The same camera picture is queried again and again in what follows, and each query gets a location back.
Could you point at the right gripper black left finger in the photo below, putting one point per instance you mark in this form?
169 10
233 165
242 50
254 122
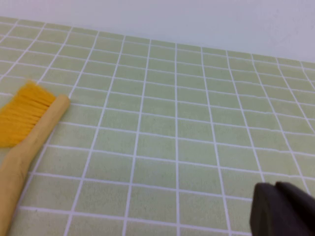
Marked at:
265 211

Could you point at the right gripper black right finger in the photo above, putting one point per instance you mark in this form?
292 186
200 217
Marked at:
302 211

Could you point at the green checkered tablecloth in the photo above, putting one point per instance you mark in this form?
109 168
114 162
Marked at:
172 123

